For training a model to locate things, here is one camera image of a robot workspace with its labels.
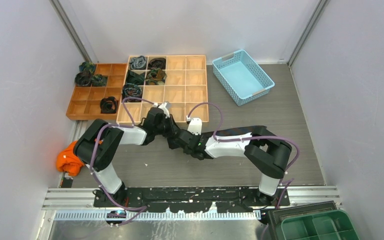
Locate green dotted rolled tie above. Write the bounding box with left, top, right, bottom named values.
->
left=90, top=74, right=108, bottom=87

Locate dark green rolled tie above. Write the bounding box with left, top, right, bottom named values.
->
left=125, top=70, right=146, bottom=86

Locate navy brown striped tie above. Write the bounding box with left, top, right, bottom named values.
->
left=215, top=125, right=267, bottom=137

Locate grey blue rolled tie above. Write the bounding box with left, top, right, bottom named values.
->
left=129, top=55, right=148, bottom=70

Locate black rolled tie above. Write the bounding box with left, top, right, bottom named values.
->
left=99, top=96, right=119, bottom=114

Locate light blue plastic basket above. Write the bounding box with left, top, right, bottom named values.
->
left=212, top=49, right=275, bottom=106

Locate dark striped rolled tie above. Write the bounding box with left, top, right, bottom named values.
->
left=74, top=70, right=93, bottom=87

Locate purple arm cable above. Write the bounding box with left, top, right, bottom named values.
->
left=185, top=102, right=302, bottom=210
left=88, top=96, right=156, bottom=227

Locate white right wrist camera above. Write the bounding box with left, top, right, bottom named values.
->
left=186, top=116, right=203, bottom=136

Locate green plastic bin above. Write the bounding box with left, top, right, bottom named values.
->
left=276, top=209, right=360, bottom=240

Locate dark brown rolled tie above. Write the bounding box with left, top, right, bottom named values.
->
left=147, top=57, right=167, bottom=70

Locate teal patterned rolled tie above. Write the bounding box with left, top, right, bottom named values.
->
left=78, top=61, right=97, bottom=75

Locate dark orange wooden compartment tray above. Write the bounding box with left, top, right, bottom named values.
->
left=66, top=63, right=127, bottom=121

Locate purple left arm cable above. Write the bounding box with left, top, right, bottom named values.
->
left=88, top=96, right=156, bottom=227

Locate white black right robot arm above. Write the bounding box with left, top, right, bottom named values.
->
left=167, top=126, right=292, bottom=206

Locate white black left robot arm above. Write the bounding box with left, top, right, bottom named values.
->
left=73, top=107, right=180, bottom=207

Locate light wooden compartment tray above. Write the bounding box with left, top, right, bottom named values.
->
left=116, top=55, right=208, bottom=124

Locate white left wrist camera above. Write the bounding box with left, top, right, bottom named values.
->
left=152, top=101, right=171, bottom=119

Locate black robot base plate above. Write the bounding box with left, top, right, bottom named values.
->
left=94, top=186, right=291, bottom=215

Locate blue paisley rolled tie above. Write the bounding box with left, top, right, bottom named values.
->
left=122, top=83, right=143, bottom=103

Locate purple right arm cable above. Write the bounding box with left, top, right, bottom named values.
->
left=185, top=102, right=302, bottom=210

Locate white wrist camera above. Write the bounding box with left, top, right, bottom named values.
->
left=152, top=101, right=171, bottom=119
left=186, top=116, right=203, bottom=136

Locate green patterned rolled tie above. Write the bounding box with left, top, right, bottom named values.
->
left=145, top=68, right=167, bottom=86

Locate orange cloth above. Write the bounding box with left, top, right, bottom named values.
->
left=55, top=141, right=85, bottom=177

